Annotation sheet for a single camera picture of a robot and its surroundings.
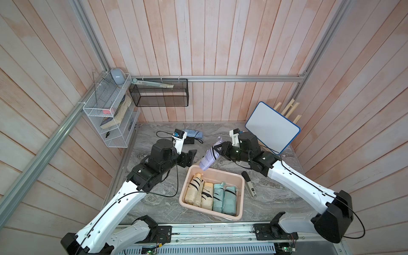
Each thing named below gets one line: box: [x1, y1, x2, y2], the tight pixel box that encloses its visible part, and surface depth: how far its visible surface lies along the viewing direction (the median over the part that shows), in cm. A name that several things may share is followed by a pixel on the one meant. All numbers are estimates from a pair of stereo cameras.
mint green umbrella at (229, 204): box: [222, 186, 237, 216], surface depth 81 cm
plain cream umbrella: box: [184, 173, 205, 208], surface depth 79 cm
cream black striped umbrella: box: [200, 182, 214, 211], surface depth 83 cm
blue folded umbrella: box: [182, 129, 204, 140], surface depth 112 cm
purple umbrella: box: [199, 136, 224, 172], surface depth 75 cm
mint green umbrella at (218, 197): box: [212, 182, 226, 214], surface depth 83 cm
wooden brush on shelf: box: [99, 94, 133, 130], surface depth 83 cm
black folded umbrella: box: [183, 136, 195, 145], surface depth 109 cm
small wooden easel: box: [273, 98, 302, 124], surface depth 86 cm
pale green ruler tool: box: [131, 78, 175, 89], surface depth 92 cm
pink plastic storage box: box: [179, 164, 245, 222], surface depth 81 cm
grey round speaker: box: [110, 68, 126, 86], surface depth 84 cm
